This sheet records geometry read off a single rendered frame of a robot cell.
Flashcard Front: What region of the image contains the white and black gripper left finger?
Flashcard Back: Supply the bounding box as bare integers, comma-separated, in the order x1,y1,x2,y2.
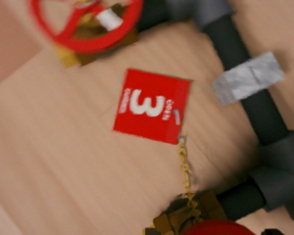
145,227,161,235

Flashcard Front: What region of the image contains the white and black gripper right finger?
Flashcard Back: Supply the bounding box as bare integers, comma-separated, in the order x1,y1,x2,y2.
261,228,284,235

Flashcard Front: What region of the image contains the black pipe with grey tee fittings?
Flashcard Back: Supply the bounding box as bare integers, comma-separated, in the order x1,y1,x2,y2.
33,0,294,235

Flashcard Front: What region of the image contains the red tag with gold chain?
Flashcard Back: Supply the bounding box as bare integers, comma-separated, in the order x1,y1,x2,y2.
114,67,205,224

